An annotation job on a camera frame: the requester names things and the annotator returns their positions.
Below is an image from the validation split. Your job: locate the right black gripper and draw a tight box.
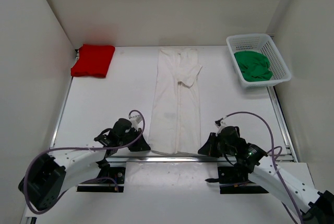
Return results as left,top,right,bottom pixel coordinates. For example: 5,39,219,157
199,133,235,159

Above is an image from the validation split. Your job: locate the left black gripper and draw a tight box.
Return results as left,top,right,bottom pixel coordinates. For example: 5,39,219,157
118,128,150,151

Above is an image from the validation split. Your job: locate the white t shirt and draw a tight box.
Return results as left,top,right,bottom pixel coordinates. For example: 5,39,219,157
148,47,202,155

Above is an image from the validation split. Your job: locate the green t shirt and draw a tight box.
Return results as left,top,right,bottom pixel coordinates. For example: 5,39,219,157
234,51,273,82

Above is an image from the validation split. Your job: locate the red t shirt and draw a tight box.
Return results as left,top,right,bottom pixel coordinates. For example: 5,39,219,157
70,44,115,78

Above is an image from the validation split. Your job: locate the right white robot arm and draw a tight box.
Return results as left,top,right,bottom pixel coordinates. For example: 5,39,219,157
198,126,333,223

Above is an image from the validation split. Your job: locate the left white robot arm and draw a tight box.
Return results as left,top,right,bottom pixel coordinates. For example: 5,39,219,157
18,113,150,215

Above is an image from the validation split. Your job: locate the white plastic basket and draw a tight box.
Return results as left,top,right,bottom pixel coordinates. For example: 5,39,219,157
226,33,291,89

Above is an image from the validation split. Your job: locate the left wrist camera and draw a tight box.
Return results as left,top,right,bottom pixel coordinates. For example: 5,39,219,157
129,114,142,128

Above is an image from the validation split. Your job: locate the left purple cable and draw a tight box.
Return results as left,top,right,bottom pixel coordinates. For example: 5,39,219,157
22,109,146,215

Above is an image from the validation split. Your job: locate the purple cable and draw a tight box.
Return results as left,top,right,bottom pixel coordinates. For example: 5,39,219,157
214,111,305,224
22,109,146,215

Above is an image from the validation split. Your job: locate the aluminium table rail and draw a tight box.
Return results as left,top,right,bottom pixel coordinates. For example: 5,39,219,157
104,155,295,163

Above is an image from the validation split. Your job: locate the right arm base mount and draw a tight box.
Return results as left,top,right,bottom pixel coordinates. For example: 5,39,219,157
205,167,268,194

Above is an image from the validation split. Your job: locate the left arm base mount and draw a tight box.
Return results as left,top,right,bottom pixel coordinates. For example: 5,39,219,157
76,162,126,193

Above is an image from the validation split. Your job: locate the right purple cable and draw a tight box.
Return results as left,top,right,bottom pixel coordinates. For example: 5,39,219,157
214,111,305,224

